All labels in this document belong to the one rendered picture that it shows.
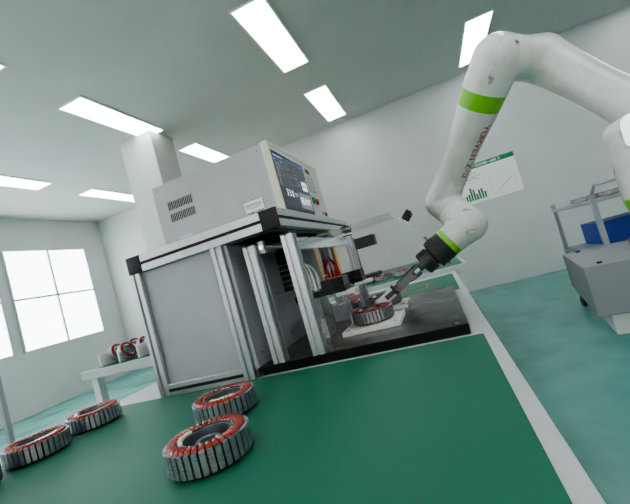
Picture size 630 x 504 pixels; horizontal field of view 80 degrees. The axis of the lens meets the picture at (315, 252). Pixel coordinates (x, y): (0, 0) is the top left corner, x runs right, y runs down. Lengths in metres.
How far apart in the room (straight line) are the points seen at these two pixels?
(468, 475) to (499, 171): 6.17
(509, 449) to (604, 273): 0.43
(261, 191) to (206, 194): 0.17
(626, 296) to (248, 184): 0.83
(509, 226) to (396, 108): 2.59
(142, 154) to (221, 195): 4.42
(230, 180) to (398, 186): 5.45
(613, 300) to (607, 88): 0.55
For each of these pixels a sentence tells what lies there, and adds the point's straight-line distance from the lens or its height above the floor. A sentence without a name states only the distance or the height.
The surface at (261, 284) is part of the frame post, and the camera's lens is 0.88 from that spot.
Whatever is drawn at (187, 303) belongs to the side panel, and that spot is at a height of 0.96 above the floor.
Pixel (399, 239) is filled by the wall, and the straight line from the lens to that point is 6.33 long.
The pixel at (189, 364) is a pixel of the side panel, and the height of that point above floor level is 0.81.
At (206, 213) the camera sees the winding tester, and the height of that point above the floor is 1.19.
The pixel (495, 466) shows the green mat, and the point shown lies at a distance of 0.39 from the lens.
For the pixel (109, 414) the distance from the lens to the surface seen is 1.02.
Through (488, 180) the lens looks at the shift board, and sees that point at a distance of 6.42.
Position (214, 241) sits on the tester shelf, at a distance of 0.91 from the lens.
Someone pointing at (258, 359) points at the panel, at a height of 0.79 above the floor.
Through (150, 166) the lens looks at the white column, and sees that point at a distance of 5.35.
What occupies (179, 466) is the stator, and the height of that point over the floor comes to 0.77.
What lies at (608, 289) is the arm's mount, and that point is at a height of 0.79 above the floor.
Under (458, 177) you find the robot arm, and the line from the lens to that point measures 1.22.
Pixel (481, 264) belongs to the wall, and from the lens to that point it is 6.36.
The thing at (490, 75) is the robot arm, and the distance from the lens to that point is 1.11.
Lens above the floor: 0.95
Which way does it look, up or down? 3 degrees up
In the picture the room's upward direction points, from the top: 16 degrees counter-clockwise
